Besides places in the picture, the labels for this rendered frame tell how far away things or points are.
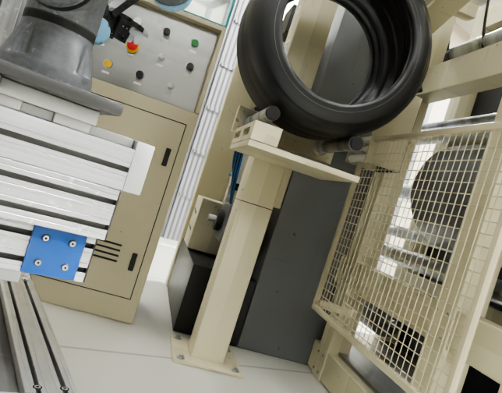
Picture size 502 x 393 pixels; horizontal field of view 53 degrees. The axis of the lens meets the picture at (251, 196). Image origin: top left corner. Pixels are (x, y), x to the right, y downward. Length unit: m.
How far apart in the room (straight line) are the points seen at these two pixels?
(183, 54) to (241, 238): 0.81
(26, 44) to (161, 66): 1.31
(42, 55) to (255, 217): 1.20
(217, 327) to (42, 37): 1.34
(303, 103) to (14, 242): 0.91
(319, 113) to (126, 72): 0.92
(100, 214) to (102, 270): 1.23
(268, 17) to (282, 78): 0.18
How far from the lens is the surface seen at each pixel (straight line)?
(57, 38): 0.87
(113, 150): 0.87
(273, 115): 1.51
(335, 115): 1.53
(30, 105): 0.86
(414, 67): 1.65
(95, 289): 2.13
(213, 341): 1.95
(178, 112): 2.07
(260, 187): 1.87
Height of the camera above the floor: 0.64
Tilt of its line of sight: level
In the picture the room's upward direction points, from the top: 18 degrees clockwise
